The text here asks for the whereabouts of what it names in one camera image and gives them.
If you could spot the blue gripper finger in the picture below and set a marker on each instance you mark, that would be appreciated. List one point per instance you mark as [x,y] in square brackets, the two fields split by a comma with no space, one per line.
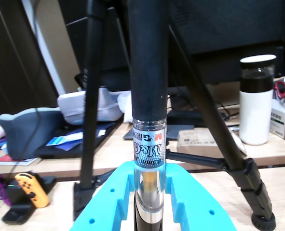
[200,211]
[103,207]

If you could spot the black retractable pen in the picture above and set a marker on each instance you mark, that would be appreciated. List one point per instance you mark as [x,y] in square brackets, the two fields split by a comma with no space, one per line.
[148,72]

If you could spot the brown cardboard box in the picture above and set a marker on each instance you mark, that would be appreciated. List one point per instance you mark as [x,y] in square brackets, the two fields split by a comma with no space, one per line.
[200,143]

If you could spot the black laptop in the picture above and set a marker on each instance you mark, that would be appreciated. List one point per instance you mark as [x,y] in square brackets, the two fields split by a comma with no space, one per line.
[60,151]

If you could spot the orange game controller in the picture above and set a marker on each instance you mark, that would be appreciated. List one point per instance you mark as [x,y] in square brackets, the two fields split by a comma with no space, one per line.
[33,190]

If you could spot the blue white paper packet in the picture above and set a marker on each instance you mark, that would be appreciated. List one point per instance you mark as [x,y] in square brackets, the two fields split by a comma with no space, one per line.
[63,140]

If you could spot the black charging dock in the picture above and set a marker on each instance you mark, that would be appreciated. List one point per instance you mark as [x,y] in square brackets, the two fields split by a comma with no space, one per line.
[17,211]

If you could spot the white plastic bag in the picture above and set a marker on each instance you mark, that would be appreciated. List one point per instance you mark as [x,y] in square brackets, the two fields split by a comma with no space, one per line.
[125,106]

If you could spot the white plastic container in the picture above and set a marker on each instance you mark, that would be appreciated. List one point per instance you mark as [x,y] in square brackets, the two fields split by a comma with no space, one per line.
[72,108]

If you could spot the red white booklet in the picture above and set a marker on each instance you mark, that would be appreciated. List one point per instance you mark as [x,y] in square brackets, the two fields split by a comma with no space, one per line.
[10,160]

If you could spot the grey cushion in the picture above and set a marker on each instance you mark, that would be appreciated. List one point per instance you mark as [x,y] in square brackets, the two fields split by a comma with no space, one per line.
[22,134]

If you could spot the white bottle black band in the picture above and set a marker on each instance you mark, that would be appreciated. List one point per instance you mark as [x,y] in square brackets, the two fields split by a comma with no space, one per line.
[255,115]

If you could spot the white green carton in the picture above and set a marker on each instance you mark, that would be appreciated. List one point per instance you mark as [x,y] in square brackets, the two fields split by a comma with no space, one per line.
[278,120]

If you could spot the black computer monitor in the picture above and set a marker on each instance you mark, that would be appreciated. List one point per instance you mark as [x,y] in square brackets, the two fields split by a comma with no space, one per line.
[228,36]

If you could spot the black camera tripod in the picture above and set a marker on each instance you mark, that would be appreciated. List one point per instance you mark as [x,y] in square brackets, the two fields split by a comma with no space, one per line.
[89,120]

